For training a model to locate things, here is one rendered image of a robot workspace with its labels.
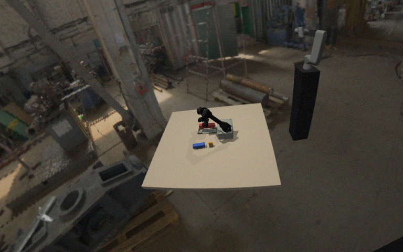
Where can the red block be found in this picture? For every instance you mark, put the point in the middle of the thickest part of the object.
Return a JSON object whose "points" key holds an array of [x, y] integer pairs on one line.
{"points": [[210, 125]]}

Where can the blue bar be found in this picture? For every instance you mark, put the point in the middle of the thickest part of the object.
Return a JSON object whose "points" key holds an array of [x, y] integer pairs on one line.
{"points": [[199, 145]]}

